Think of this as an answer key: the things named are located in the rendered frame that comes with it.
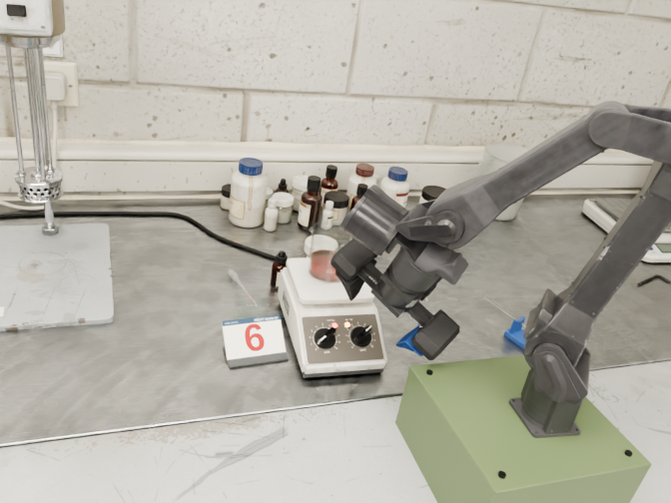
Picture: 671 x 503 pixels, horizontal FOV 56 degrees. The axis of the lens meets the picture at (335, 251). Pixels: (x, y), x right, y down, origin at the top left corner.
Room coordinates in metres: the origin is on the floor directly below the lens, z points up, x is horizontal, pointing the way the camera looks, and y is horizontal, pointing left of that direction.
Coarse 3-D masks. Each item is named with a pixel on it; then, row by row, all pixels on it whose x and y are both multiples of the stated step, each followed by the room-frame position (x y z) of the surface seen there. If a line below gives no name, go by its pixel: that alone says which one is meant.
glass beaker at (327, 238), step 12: (312, 228) 0.85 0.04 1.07; (324, 228) 0.88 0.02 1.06; (336, 228) 0.88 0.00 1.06; (312, 240) 0.84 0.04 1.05; (324, 240) 0.83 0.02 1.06; (336, 240) 0.88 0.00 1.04; (348, 240) 0.84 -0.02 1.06; (312, 252) 0.84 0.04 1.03; (324, 252) 0.83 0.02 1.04; (312, 264) 0.84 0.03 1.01; (324, 264) 0.83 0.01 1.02; (312, 276) 0.83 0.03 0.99; (324, 276) 0.83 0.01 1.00; (336, 276) 0.83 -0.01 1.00
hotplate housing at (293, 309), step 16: (288, 272) 0.87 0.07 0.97; (288, 288) 0.83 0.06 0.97; (288, 304) 0.81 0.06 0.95; (304, 304) 0.79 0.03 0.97; (320, 304) 0.79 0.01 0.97; (336, 304) 0.80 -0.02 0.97; (352, 304) 0.81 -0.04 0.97; (368, 304) 0.82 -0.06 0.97; (288, 320) 0.80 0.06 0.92; (304, 336) 0.74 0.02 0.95; (304, 352) 0.72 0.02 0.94; (384, 352) 0.76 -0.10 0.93; (304, 368) 0.70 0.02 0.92; (320, 368) 0.71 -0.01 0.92; (336, 368) 0.71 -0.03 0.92; (352, 368) 0.72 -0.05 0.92; (368, 368) 0.73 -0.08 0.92
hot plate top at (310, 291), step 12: (288, 264) 0.86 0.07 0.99; (300, 264) 0.87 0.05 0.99; (300, 276) 0.83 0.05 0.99; (300, 288) 0.80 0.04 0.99; (312, 288) 0.81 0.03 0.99; (324, 288) 0.81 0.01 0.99; (336, 288) 0.82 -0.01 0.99; (300, 300) 0.78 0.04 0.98; (312, 300) 0.78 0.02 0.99; (324, 300) 0.78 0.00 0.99; (336, 300) 0.79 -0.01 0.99; (348, 300) 0.80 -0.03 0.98; (360, 300) 0.80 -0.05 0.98
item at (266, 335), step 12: (240, 324) 0.76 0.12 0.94; (252, 324) 0.76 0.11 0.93; (264, 324) 0.77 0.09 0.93; (276, 324) 0.78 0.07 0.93; (228, 336) 0.74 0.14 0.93; (240, 336) 0.74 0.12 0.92; (252, 336) 0.75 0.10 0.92; (264, 336) 0.76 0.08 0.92; (276, 336) 0.76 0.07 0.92; (228, 348) 0.72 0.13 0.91; (240, 348) 0.73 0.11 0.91; (252, 348) 0.74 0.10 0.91; (264, 348) 0.74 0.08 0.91; (276, 348) 0.75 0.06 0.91
